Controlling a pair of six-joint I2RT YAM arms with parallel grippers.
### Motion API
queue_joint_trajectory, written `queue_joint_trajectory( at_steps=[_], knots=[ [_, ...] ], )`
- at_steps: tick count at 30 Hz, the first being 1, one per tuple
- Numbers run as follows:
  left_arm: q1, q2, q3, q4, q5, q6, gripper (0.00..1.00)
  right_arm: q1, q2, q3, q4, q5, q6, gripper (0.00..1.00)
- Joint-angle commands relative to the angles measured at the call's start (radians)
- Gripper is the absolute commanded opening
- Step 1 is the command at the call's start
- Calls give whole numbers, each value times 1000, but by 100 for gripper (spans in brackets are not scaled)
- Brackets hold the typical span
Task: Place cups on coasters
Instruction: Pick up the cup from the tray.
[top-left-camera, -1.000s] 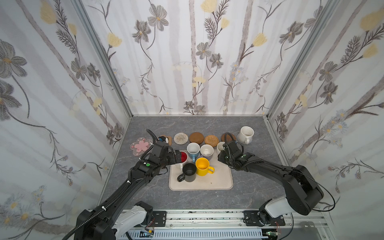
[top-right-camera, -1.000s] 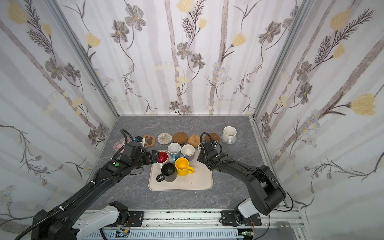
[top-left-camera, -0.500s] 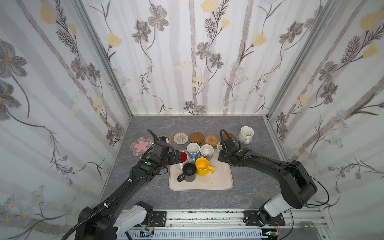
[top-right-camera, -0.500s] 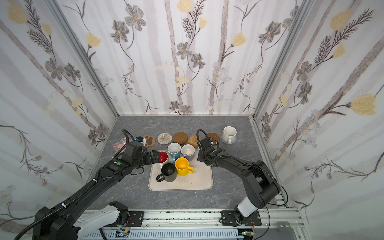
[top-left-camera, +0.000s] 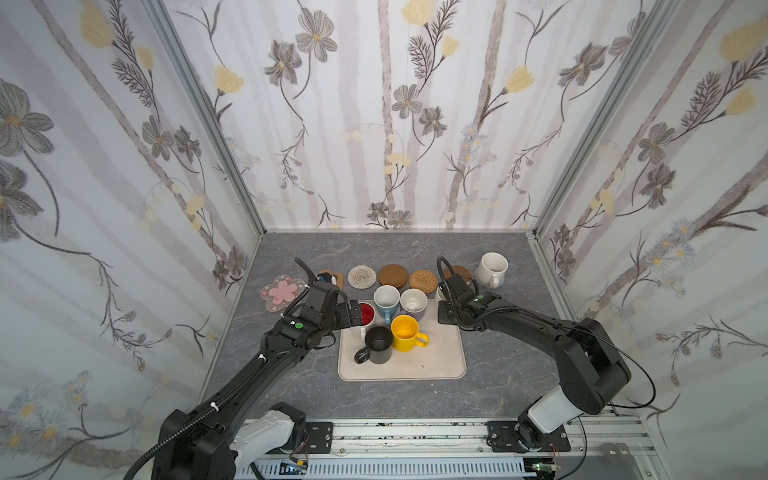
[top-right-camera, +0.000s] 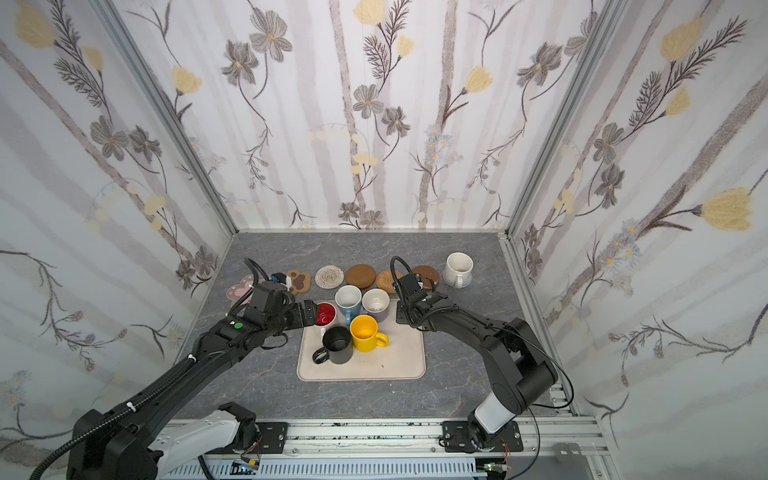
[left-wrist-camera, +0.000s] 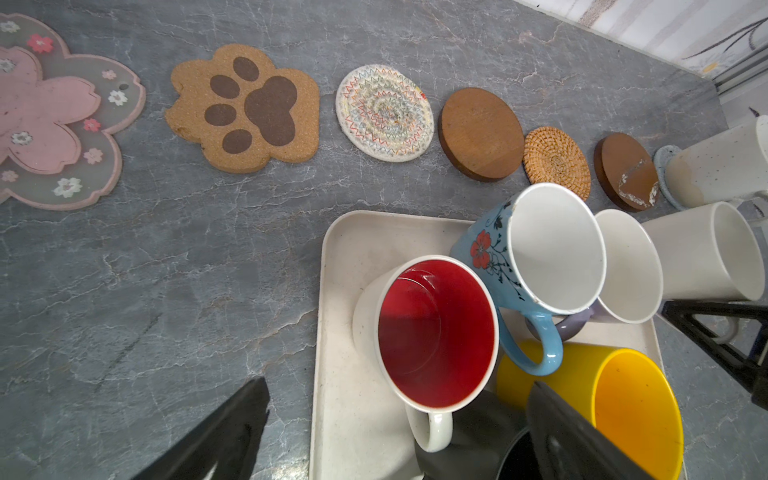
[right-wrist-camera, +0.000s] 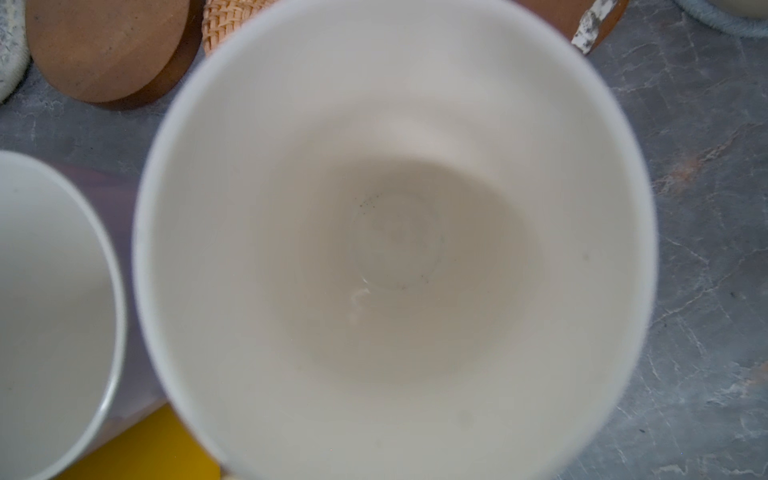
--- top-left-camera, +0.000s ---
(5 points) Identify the beige plastic tray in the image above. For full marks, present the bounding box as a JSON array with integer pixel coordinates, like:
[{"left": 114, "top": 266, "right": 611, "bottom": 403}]
[{"left": 337, "top": 299, "right": 467, "bottom": 382}]

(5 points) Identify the woven rattan round coaster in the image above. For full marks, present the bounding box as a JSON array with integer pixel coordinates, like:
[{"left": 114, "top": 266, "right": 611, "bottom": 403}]
[{"left": 408, "top": 270, "right": 439, "bottom": 295}]

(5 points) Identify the black mug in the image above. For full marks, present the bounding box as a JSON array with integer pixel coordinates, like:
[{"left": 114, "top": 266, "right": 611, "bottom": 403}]
[{"left": 354, "top": 326, "right": 394, "bottom": 365}]

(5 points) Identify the aluminium corner post right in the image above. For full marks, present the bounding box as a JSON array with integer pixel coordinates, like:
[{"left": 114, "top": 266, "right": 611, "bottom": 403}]
[{"left": 532, "top": 0, "right": 667, "bottom": 236}]

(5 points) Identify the aluminium corner post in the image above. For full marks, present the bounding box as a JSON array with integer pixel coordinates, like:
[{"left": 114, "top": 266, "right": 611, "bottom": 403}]
[
  {"left": 532, "top": 0, "right": 667, "bottom": 236},
  {"left": 139, "top": 0, "right": 266, "bottom": 236}
]

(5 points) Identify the aluminium mounting rail frame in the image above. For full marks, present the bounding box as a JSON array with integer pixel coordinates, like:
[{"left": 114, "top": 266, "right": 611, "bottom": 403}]
[{"left": 232, "top": 411, "right": 670, "bottom": 479}]

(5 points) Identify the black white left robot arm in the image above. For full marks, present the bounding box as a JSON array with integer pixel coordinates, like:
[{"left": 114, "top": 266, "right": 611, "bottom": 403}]
[{"left": 143, "top": 282, "right": 362, "bottom": 479}]

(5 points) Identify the yellow mug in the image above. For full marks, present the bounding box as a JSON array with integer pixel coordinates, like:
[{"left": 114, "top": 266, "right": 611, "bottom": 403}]
[{"left": 390, "top": 315, "right": 430, "bottom": 353}]

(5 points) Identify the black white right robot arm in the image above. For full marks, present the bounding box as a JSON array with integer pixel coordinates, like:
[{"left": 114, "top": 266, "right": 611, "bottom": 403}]
[{"left": 438, "top": 275, "right": 632, "bottom": 453}]

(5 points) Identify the white grey small mug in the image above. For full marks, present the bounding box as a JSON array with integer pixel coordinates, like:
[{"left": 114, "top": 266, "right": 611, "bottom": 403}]
[{"left": 400, "top": 288, "right": 429, "bottom": 321}]

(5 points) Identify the pink flower shaped coaster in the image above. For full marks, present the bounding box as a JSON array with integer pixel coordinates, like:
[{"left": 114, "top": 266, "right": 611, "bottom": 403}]
[{"left": 260, "top": 274, "right": 306, "bottom": 312}]

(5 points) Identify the white grey round coaster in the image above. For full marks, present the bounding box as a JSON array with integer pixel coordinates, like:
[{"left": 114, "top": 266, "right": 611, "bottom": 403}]
[{"left": 347, "top": 265, "right": 377, "bottom": 290}]

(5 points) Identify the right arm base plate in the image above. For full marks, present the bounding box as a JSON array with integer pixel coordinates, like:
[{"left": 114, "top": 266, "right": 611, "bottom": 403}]
[{"left": 486, "top": 420, "right": 571, "bottom": 454}]

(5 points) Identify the red inside white mug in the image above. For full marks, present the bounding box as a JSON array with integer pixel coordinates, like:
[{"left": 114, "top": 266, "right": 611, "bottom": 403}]
[{"left": 359, "top": 302, "right": 376, "bottom": 341}]

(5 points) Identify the cork paw print coaster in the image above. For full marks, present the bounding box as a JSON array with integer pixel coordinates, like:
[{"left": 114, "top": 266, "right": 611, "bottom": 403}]
[{"left": 320, "top": 270, "right": 344, "bottom": 290}]

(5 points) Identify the glossy dark brown round coaster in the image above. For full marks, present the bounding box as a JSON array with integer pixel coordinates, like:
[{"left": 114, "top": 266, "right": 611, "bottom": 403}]
[{"left": 443, "top": 265, "right": 473, "bottom": 286}]

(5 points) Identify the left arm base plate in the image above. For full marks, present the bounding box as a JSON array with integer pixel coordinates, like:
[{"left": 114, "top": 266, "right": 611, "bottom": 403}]
[{"left": 289, "top": 422, "right": 334, "bottom": 455}]

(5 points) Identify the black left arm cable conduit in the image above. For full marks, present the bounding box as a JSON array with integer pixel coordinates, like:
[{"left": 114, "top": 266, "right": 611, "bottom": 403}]
[{"left": 122, "top": 353, "right": 271, "bottom": 480}]

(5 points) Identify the light blue mug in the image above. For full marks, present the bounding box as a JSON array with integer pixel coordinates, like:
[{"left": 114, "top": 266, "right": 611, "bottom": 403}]
[{"left": 373, "top": 285, "right": 401, "bottom": 327}]

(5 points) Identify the aluminium corner post left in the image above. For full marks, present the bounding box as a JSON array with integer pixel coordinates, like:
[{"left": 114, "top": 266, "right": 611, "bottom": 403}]
[{"left": 139, "top": 0, "right": 266, "bottom": 236}]

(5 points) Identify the brown round wooden coaster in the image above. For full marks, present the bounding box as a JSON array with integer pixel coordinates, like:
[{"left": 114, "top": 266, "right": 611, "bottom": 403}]
[{"left": 378, "top": 264, "right": 409, "bottom": 289}]

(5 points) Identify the grey blue woven coaster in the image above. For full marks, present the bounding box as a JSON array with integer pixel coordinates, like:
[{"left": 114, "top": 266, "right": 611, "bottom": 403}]
[{"left": 475, "top": 267, "right": 494, "bottom": 288}]

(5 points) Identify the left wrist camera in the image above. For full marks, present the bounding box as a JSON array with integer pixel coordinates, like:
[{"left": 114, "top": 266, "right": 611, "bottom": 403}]
[{"left": 317, "top": 272, "right": 337, "bottom": 285}]

